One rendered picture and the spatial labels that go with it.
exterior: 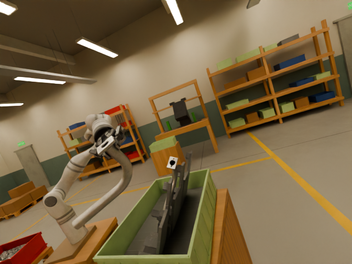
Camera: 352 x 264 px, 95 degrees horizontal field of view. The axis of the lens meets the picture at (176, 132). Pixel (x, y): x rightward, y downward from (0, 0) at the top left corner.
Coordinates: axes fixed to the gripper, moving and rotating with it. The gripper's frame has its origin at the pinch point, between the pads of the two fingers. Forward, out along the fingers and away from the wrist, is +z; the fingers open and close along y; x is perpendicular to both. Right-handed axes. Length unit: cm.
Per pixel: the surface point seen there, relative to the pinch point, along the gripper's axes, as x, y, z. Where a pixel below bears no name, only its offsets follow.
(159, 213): 35.3, -7.4, -0.1
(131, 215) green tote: 46, -24, -22
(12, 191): 148, -427, -616
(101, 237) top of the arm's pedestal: 51, -47, -32
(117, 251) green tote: 43, -34, -9
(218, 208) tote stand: 71, 12, -2
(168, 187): 28.2, 3.0, 0.1
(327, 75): 311, 460, -139
